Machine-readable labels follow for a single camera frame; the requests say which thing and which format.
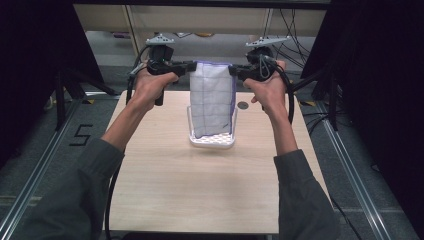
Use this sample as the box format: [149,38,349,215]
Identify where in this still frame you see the beige cabinet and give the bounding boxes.
[73,3,328,58]

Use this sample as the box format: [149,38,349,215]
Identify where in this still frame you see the hanging black cables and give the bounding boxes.
[271,8,316,69]

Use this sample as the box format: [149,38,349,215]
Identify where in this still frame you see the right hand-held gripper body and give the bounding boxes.
[240,35,292,83]

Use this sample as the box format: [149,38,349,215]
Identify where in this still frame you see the aluminium floor rail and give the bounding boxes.
[314,101,393,240]
[0,99,83,240]

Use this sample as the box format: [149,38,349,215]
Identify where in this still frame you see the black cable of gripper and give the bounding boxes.
[104,45,152,240]
[275,63,296,125]

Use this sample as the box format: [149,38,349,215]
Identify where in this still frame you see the white plastic rack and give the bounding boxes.
[186,104,239,150]

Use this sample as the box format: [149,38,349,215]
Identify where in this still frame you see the grey cable loop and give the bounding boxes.
[259,54,278,80]

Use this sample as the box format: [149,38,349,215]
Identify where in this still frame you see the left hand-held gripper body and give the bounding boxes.
[145,33,184,107]

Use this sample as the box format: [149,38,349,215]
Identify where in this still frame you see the black curtain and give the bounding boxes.
[0,0,105,168]
[299,0,424,239]

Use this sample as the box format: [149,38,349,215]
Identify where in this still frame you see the person's left hand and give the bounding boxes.
[128,63,180,114]

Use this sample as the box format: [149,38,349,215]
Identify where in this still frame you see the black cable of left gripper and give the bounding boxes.
[104,45,152,240]

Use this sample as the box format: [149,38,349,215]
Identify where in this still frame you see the person's right hand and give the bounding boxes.
[242,59,288,117]

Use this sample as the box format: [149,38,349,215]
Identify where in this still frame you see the white cloth with purple hem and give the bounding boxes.
[188,60,239,140]

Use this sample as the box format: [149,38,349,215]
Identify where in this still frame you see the black metal stand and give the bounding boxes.
[53,68,118,132]
[290,64,340,132]

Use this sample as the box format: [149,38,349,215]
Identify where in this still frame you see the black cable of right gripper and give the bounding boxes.
[275,63,296,125]

